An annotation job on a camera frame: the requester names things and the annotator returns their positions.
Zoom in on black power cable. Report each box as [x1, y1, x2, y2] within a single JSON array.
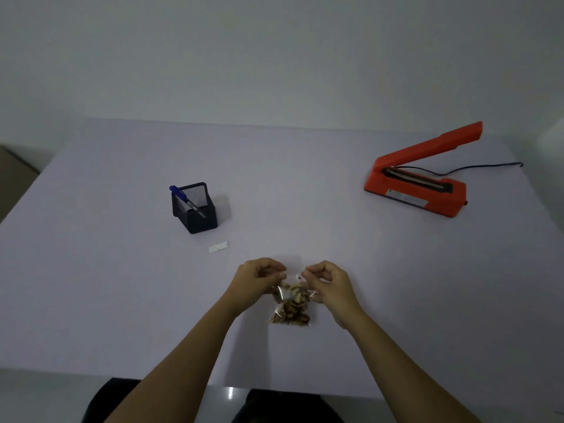
[[387, 161, 524, 177]]

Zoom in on person's dark trousers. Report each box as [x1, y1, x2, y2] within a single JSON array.
[[85, 377, 345, 423]]

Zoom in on black mesh pen holder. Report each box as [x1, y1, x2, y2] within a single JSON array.
[[171, 182, 219, 235]]

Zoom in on person's left forearm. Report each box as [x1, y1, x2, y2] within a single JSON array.
[[104, 299, 241, 423]]

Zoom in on person's right hand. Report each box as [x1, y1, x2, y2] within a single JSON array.
[[301, 260, 365, 329]]

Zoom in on person's right forearm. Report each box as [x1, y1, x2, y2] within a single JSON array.
[[345, 309, 483, 423]]

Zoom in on orange heat sealer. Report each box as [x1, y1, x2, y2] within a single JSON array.
[[363, 121, 484, 219]]

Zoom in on clear plastic bag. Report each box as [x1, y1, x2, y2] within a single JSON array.
[[269, 254, 315, 327]]

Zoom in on person's left hand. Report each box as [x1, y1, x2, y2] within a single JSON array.
[[224, 258, 288, 317]]

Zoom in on blue pen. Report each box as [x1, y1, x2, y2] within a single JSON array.
[[169, 185, 207, 219]]

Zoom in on brown dried slices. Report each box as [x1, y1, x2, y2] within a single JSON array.
[[271, 282, 313, 326]]

